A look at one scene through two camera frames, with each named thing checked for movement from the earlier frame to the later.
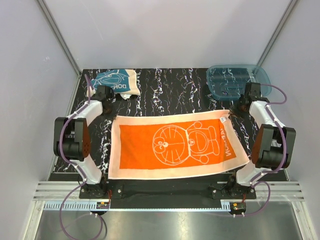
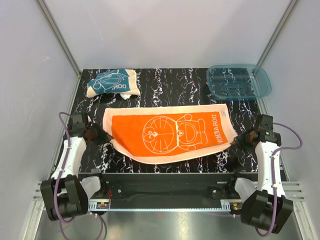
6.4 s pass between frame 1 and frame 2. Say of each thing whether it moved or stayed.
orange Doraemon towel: moved
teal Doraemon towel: stayed
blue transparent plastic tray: stayed
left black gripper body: moved
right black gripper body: moved
